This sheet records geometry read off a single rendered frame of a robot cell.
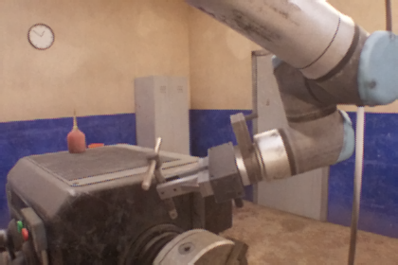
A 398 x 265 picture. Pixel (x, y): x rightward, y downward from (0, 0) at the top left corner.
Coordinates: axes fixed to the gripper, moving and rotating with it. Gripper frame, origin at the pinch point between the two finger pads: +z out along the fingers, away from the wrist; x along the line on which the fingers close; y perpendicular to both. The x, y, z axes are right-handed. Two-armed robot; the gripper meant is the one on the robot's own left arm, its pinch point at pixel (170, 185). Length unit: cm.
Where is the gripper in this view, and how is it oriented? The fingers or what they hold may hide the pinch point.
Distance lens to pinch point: 57.8
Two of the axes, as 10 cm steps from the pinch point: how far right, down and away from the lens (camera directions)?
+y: 3.1, 9.0, 3.2
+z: -9.5, 2.9, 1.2
